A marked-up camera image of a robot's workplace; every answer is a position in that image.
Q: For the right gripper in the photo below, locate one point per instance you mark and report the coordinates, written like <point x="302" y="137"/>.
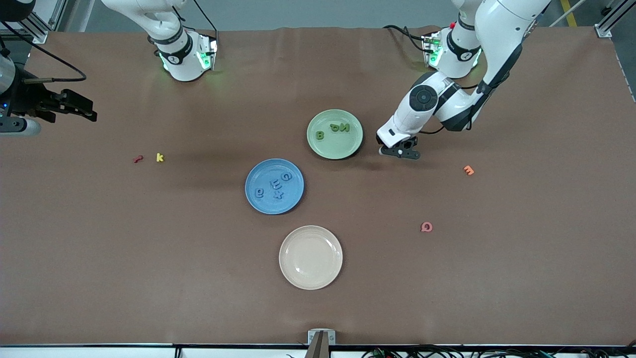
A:
<point x="30" y="101"/>

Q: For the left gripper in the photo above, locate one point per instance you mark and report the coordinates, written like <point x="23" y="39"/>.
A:
<point x="378" y="139"/>

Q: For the green foam letter N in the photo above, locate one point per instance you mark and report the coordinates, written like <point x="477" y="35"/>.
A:
<point x="344" y="127"/>

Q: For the blue foam letter E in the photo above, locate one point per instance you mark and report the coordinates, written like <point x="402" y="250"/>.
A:
<point x="275" y="184"/>

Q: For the blue foam letter a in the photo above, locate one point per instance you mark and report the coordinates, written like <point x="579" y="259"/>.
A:
<point x="259" y="192"/>

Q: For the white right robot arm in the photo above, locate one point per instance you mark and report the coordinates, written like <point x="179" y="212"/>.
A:
<point x="179" y="64"/>

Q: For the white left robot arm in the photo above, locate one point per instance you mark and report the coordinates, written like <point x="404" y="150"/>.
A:
<point x="502" y="25"/>

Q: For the green plate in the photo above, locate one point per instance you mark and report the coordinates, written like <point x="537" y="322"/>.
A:
<point x="335" y="146"/>

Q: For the orange foam letter m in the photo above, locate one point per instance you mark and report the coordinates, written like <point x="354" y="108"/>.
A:
<point x="468" y="170"/>

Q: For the pink foam letter Q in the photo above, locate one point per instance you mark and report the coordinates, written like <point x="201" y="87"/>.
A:
<point x="426" y="227"/>

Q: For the blue plate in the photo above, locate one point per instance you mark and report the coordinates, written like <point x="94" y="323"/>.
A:
<point x="290" y="201"/>

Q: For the beige plate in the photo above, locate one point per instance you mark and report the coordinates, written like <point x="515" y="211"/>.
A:
<point x="310" y="257"/>

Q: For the brown table cover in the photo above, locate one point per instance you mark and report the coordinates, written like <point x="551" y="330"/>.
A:
<point x="447" y="298"/>

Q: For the aluminium frame profile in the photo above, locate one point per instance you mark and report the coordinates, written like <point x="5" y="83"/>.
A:
<point x="39" y="35"/>
<point x="603" y="31"/>

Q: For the grey metal mount bracket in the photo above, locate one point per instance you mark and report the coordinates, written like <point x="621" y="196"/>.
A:
<point x="321" y="338"/>

